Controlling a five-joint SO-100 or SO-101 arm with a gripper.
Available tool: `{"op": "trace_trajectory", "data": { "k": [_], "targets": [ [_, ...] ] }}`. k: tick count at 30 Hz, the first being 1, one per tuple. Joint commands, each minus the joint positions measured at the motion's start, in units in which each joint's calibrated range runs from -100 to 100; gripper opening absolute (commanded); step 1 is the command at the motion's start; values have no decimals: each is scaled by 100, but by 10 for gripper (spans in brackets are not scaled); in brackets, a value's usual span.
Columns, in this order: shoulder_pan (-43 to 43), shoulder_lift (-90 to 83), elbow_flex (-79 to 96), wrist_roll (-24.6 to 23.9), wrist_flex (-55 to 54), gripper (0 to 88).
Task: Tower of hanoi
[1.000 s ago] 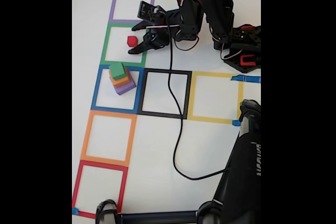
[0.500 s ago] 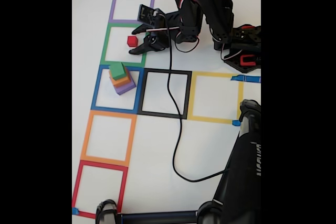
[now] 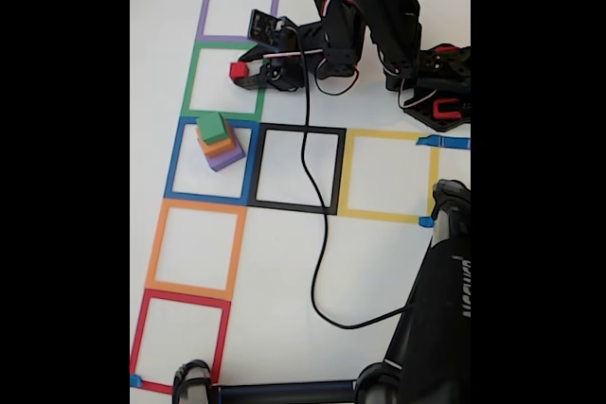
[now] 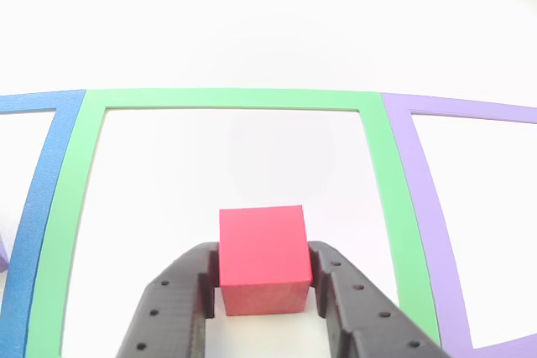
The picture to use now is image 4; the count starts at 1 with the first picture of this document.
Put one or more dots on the small red cube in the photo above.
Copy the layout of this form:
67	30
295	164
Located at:
262	245

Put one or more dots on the large purple cube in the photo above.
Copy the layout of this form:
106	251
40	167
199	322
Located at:
2	257

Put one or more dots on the purple square frame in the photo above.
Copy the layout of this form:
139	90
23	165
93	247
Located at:
423	190

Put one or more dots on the blue square frame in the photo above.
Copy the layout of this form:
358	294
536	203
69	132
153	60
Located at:
38	207

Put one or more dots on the green square frame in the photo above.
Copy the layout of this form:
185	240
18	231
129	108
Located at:
230	98

